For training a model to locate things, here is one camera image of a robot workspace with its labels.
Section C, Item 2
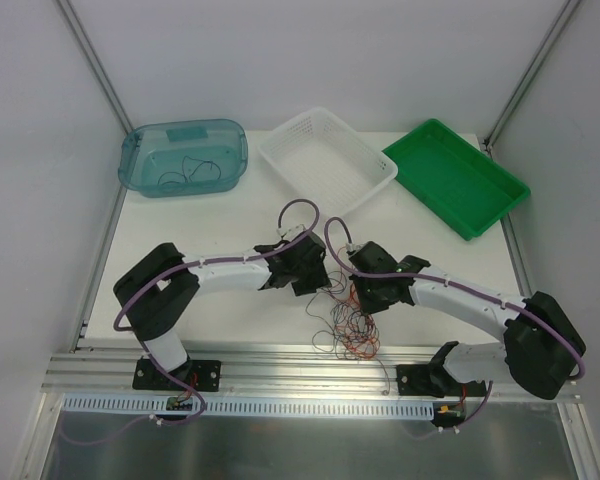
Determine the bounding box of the white perforated plastic basket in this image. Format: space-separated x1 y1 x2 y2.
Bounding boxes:
258 107 398 217

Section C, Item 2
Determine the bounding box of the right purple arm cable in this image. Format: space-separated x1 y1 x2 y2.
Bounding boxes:
324 217 589 441

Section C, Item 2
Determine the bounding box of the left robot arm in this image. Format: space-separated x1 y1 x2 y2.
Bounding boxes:
113 232 330 389

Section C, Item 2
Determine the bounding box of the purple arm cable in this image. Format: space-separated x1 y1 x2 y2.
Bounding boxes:
59 199 324 446
324 217 589 441

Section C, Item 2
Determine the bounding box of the right aluminium frame post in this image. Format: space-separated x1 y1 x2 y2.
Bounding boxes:
482 0 584 156

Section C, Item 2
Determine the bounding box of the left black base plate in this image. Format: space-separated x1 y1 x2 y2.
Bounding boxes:
132 358 222 392

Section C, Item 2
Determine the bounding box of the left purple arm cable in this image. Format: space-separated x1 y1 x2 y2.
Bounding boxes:
59 199 324 446

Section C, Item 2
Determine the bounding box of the aluminium mounting rail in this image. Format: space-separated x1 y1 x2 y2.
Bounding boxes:
40 342 581 401

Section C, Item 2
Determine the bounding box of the green plastic tray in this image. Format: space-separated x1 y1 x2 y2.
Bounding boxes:
383 118 530 241

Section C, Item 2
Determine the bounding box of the left aluminium frame post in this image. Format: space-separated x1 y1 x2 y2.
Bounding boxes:
53 0 134 134

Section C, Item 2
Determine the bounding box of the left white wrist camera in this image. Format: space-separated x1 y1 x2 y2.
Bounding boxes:
277 224 306 242

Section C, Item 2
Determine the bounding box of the teal transparent plastic bin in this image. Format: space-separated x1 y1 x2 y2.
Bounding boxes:
118 119 249 198

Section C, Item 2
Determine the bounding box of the aluminium frame post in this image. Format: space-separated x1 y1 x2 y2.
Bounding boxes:
482 0 584 156
53 0 134 134

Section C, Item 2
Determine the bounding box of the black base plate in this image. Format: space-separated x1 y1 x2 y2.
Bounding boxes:
132 358 222 392
396 364 487 398

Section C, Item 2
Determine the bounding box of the orange cable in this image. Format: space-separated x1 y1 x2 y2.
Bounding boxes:
329 272 384 361

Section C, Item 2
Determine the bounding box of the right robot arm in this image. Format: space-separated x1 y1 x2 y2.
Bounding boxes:
347 242 586 400

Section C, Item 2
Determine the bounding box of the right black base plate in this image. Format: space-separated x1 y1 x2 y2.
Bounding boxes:
396 364 487 398

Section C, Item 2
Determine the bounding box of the white slotted cable duct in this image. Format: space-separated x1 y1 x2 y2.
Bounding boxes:
62 393 434 421

